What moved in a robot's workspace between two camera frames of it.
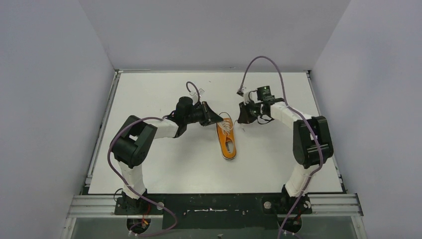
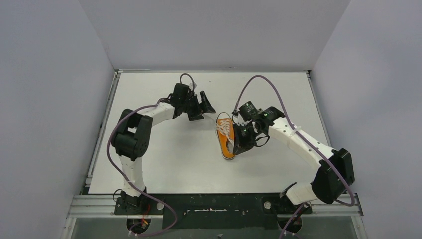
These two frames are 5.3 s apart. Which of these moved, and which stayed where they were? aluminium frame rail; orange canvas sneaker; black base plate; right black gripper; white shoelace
Moved: right black gripper; white shoelace
Stayed: black base plate; orange canvas sneaker; aluminium frame rail
